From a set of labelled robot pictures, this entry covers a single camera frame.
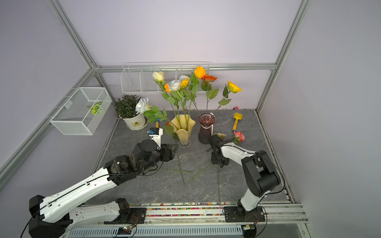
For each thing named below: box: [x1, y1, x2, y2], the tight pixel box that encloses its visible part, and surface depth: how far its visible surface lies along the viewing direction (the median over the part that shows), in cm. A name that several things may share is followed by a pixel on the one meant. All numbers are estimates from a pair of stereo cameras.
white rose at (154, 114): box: [135, 97, 178, 136], surface depth 75 cm
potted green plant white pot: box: [115, 94, 149, 131], surface depth 101 cm
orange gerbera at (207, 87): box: [200, 74, 219, 116], surface depth 86 cm
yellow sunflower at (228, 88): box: [216, 79, 243, 111], surface depth 80 cm
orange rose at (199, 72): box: [188, 65, 207, 117], surface depth 80 cm
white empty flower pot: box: [178, 74, 190, 84], surface depth 95 cm
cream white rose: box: [152, 71, 180, 123], surface depth 84 cm
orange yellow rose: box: [161, 83, 179, 126], surface depth 84 cm
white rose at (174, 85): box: [167, 79, 182, 126], surface depth 77 cm
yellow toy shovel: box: [231, 112, 244, 132], surface depth 114 cm
